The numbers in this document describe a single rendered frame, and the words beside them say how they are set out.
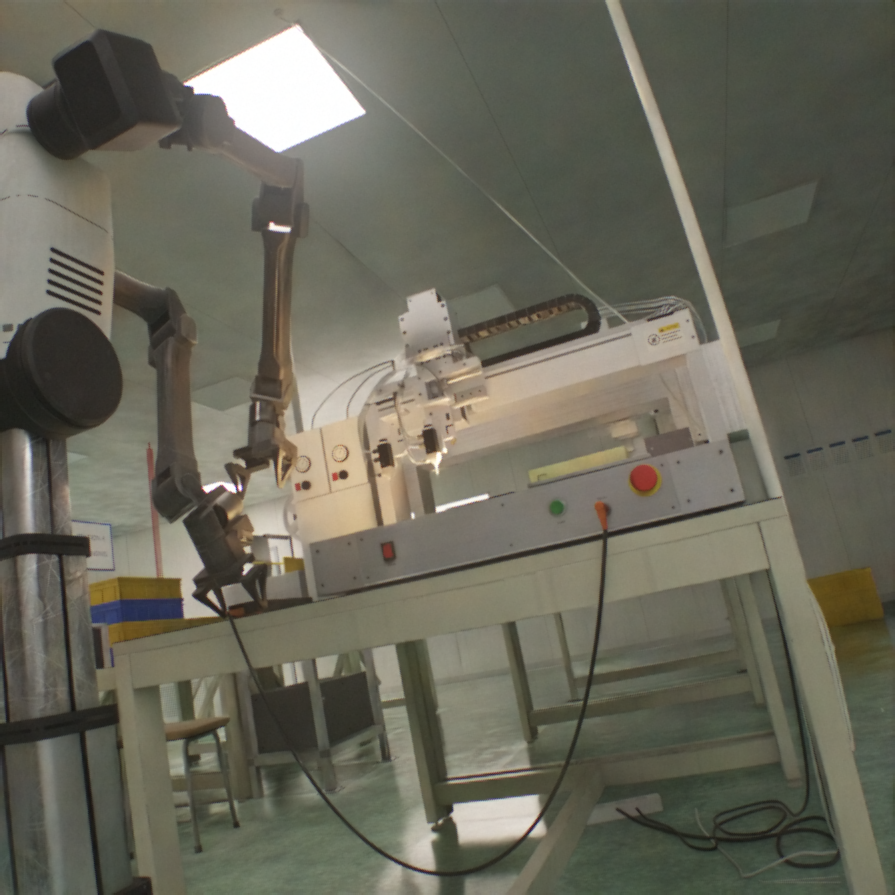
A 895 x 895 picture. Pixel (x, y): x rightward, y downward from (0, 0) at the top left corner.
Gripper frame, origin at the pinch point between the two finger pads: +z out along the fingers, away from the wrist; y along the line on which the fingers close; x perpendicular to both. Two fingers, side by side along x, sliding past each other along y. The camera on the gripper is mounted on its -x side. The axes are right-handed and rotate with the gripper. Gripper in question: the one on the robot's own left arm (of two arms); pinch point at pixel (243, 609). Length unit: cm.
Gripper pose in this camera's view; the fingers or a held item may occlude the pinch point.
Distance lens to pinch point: 137.9
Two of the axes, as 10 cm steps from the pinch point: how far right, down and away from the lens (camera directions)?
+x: -2.4, 3.4, -9.1
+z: 3.5, 9.0, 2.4
